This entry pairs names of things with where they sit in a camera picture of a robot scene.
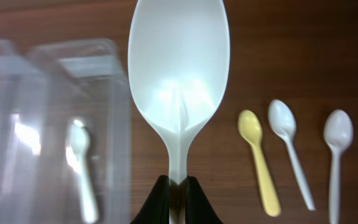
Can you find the right clear plastic container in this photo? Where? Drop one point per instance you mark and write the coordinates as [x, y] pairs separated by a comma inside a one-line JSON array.
[[87, 86]]

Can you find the yellow plastic spoon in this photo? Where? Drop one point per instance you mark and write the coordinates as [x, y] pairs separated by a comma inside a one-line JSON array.
[[251, 130]]

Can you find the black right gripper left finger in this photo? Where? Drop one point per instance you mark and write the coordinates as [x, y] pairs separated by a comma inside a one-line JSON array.
[[155, 209]]

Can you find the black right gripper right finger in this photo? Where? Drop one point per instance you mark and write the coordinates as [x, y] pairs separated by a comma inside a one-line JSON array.
[[198, 207]]

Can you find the broad white plastic spoon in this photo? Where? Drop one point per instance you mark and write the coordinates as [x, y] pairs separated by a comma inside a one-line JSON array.
[[77, 144]]

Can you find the clear plastic container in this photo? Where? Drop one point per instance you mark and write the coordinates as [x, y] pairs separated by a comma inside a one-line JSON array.
[[87, 86], [23, 100]]

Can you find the left clear plastic container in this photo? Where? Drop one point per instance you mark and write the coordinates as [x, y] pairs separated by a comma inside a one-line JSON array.
[[23, 100]]

